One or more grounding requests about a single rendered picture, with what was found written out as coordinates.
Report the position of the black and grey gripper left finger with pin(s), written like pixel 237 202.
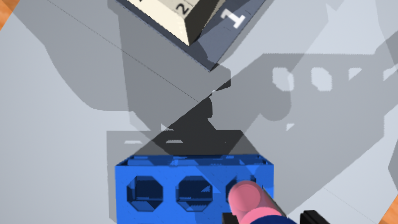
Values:
pixel 229 218

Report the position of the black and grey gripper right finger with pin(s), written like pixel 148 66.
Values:
pixel 312 217

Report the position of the blue tube rack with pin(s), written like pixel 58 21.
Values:
pixel 162 178

